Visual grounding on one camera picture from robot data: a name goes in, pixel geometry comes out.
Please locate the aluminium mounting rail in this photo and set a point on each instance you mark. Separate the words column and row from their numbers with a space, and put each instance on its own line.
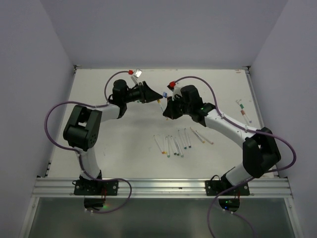
column 166, row 188

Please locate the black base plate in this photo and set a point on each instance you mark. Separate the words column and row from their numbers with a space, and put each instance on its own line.
column 231, row 200
column 95, row 192

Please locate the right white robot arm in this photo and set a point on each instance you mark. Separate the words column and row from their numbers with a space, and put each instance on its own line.
column 259, row 150

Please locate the brown capped marker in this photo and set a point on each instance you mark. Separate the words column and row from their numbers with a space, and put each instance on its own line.
column 249, row 121

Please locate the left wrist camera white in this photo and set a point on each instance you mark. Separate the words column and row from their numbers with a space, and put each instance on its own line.
column 135, row 76

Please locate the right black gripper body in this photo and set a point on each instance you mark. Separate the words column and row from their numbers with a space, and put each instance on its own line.
column 186, row 107

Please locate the light orange capped marker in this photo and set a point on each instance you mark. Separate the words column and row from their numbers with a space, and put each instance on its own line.
column 204, row 138

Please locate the teal marker pen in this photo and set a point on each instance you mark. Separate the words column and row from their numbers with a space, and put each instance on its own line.
column 174, row 150

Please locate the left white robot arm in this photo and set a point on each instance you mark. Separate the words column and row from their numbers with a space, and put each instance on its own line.
column 82, row 128

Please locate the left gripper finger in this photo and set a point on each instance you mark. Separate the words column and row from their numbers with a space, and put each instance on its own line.
column 146, row 90
column 149, row 99

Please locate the green marker pen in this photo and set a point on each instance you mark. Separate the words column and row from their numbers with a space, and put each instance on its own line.
column 167, row 146

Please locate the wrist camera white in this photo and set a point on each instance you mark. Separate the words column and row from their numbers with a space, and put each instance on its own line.
column 175, row 87
column 135, row 76

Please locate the blue capped marker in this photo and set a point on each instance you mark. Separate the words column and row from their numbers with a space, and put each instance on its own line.
column 187, row 138

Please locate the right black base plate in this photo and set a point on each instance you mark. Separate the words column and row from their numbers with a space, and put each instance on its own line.
column 231, row 200

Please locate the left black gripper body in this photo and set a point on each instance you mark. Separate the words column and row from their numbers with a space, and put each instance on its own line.
column 133, row 94

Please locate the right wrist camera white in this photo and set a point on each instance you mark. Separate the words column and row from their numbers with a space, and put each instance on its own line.
column 175, row 87

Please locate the yellow marker pen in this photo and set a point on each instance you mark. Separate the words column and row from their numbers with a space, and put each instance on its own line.
column 164, row 144
column 161, row 107

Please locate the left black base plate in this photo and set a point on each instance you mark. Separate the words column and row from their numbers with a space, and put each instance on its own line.
column 95, row 192

